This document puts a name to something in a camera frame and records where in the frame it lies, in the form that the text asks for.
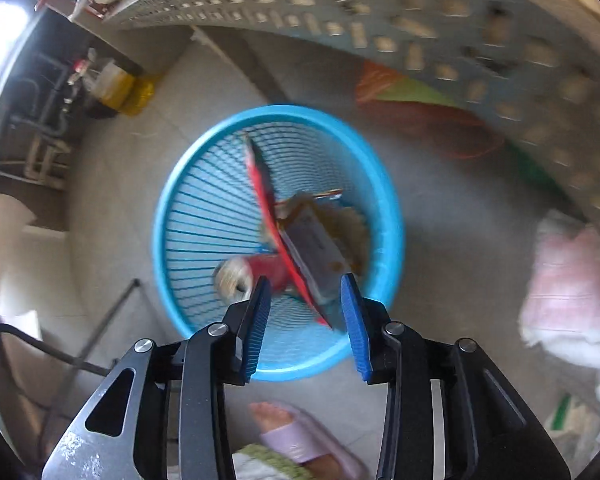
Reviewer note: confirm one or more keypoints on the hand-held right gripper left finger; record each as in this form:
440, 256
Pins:
257, 330

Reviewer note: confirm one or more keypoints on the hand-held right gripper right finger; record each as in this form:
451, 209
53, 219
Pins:
355, 325

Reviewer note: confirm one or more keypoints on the red cylindrical container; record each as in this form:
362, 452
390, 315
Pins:
267, 267

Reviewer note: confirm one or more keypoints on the blue plastic basket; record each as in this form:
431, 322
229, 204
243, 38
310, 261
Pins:
200, 200

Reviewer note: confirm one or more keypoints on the red snack packet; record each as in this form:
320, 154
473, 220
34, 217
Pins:
262, 185

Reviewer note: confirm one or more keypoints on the person's foot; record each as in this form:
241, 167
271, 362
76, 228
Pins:
275, 417

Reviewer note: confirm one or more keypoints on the foot in pink slipper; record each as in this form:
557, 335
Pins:
305, 440

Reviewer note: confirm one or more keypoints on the grey water pipes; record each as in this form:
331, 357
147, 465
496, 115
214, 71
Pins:
45, 125

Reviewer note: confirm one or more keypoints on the pink white sack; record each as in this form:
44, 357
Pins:
575, 290

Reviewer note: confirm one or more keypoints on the orange mesh bag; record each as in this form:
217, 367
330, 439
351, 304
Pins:
405, 95

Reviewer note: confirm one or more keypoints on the white green printed bag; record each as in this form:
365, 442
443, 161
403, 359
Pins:
580, 415

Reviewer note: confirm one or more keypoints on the cooking oil bottle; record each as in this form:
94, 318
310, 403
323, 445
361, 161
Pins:
130, 90

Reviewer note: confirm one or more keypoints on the perforated metal shelf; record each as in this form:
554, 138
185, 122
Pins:
430, 20

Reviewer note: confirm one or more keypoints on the dark metal table frame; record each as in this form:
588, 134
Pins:
55, 355

